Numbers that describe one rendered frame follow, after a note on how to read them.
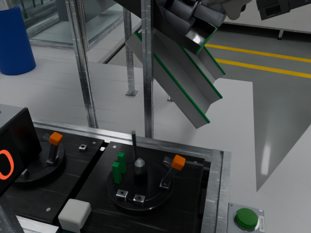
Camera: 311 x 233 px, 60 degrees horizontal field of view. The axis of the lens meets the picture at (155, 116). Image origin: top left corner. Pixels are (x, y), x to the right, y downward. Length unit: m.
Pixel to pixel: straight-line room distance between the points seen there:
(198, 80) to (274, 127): 1.77
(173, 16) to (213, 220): 0.43
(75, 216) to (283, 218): 0.47
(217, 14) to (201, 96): 0.24
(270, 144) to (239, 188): 1.57
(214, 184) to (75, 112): 0.60
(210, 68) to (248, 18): 3.54
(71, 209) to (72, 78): 0.80
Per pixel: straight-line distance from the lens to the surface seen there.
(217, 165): 0.65
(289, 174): 0.84
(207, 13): 0.64
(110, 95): 1.09
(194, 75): 0.77
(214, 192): 0.60
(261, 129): 2.44
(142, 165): 0.53
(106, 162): 0.64
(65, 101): 1.09
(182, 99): 0.67
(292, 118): 2.68
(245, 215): 0.57
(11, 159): 0.36
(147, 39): 0.60
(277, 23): 4.42
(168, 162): 0.50
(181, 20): 0.63
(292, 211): 0.76
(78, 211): 0.54
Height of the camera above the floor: 1.42
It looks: 36 degrees down
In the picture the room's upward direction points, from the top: straight up
